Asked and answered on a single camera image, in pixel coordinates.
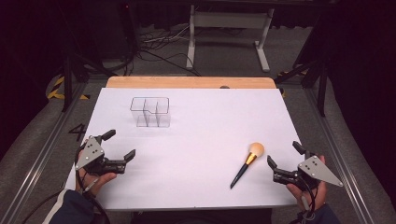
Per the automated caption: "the white board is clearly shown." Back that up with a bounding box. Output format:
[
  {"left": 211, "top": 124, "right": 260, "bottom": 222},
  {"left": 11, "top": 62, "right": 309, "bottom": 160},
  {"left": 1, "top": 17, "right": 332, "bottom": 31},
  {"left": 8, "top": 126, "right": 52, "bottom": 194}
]
[{"left": 64, "top": 87, "right": 305, "bottom": 211}]

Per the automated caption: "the right hand-held gripper cable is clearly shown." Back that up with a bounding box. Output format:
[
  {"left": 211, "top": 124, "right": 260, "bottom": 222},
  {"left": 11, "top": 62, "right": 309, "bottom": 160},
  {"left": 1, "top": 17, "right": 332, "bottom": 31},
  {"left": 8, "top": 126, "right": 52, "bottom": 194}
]
[{"left": 289, "top": 175, "right": 318, "bottom": 224}]

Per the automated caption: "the white metal stand frame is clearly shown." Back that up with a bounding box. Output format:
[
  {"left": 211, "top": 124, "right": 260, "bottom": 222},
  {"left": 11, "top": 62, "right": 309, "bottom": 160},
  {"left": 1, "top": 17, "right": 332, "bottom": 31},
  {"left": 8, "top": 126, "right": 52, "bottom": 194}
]
[{"left": 185, "top": 4, "right": 276, "bottom": 73}]

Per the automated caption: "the black tower case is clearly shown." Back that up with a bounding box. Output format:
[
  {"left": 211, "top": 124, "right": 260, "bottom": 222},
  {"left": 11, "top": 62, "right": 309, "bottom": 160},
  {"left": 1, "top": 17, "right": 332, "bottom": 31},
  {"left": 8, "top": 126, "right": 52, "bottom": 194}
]
[{"left": 120, "top": 3, "right": 141, "bottom": 60}]

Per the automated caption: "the black tripod stand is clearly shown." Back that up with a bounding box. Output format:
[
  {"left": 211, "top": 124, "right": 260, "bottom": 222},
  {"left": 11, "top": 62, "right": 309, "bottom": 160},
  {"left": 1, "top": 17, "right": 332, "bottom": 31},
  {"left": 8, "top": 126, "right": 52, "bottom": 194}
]
[
  {"left": 274, "top": 59, "right": 329, "bottom": 118},
  {"left": 60, "top": 50, "right": 120, "bottom": 113}
]

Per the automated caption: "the makeup brush with black handle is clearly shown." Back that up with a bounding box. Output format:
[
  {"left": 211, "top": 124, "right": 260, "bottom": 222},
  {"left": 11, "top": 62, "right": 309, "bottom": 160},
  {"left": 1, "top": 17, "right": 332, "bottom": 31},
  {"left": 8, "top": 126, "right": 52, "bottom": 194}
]
[{"left": 229, "top": 142, "right": 265, "bottom": 189}]

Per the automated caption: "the clear plastic divided organizer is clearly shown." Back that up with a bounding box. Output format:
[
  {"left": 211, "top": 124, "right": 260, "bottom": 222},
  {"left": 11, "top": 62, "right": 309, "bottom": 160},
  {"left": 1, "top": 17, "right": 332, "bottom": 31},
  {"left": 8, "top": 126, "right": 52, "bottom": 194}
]
[{"left": 129, "top": 96, "right": 172, "bottom": 129}]

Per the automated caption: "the person's dark lap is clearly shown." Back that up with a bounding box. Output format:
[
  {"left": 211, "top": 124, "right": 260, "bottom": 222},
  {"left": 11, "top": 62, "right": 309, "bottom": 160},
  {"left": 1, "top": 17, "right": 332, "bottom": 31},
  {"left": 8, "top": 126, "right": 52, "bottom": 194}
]
[{"left": 130, "top": 207, "right": 274, "bottom": 224}]

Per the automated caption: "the bundle of floor cables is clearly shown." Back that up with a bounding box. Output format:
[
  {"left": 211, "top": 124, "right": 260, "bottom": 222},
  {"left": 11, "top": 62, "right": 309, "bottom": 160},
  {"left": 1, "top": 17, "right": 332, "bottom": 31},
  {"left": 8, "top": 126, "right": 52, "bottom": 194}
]
[{"left": 135, "top": 24, "right": 204, "bottom": 77}]

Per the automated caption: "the aluminium floor rail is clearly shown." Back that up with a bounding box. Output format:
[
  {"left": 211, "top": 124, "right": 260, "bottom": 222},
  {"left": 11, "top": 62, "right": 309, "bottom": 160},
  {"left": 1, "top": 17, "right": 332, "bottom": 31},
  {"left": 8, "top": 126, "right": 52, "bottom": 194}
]
[
  {"left": 0, "top": 82, "right": 90, "bottom": 224},
  {"left": 303, "top": 88, "right": 376, "bottom": 224}
]

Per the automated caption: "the person's left hand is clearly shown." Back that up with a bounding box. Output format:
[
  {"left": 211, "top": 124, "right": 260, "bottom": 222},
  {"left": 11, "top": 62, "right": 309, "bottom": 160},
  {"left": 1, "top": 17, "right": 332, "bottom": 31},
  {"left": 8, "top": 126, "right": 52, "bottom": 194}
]
[{"left": 75, "top": 148, "right": 118, "bottom": 197}]

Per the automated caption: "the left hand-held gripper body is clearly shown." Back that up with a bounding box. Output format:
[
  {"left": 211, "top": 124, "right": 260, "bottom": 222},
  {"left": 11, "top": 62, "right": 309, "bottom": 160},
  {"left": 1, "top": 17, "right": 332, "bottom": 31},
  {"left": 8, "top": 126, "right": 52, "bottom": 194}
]
[{"left": 75, "top": 135, "right": 128, "bottom": 175}]

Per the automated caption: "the person's right hand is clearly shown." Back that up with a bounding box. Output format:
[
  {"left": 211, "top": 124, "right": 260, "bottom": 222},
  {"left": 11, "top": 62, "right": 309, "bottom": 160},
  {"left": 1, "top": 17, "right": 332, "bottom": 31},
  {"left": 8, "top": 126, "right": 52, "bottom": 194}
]
[{"left": 286, "top": 155, "right": 328, "bottom": 213}]

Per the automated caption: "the left hand-held gripper cable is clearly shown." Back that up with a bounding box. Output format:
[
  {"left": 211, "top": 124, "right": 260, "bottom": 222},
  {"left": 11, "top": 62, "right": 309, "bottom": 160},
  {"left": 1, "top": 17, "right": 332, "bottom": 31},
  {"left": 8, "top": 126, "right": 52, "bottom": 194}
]
[{"left": 75, "top": 148, "right": 110, "bottom": 224}]

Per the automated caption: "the hand-held gripper cable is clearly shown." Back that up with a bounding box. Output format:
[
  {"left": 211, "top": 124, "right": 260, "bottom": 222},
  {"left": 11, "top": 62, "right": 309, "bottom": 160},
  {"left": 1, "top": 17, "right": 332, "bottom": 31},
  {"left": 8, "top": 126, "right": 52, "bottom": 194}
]
[
  {"left": 75, "top": 148, "right": 110, "bottom": 224},
  {"left": 289, "top": 175, "right": 318, "bottom": 224}
]

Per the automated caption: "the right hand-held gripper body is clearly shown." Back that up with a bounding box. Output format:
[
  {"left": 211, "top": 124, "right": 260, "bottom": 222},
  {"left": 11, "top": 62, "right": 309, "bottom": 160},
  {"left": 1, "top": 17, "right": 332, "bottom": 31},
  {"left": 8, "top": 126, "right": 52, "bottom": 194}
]
[{"left": 273, "top": 155, "right": 345, "bottom": 191}]

